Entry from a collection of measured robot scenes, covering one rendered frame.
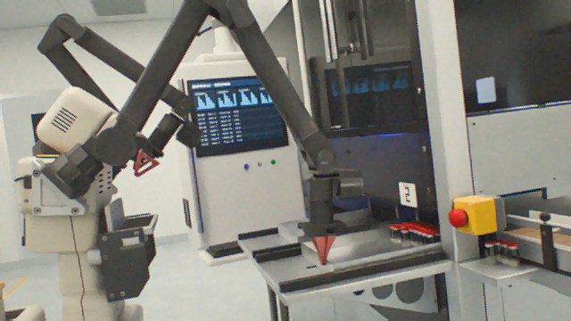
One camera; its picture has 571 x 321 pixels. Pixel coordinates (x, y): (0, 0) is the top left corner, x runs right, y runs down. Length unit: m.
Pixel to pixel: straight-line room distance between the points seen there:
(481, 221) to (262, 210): 1.14
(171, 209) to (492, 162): 5.65
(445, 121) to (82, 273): 0.91
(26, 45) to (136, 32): 1.34
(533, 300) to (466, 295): 0.19
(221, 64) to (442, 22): 1.08
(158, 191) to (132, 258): 5.37
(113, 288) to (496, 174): 0.92
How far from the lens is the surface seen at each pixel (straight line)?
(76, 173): 1.04
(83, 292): 1.27
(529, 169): 1.25
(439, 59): 1.12
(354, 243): 1.39
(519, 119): 1.23
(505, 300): 1.26
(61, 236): 1.24
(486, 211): 1.07
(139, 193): 6.54
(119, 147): 1.01
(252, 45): 1.06
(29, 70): 6.79
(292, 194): 2.05
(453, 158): 1.12
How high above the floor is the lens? 1.21
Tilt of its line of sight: 3 degrees down
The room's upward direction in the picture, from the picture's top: 7 degrees counter-clockwise
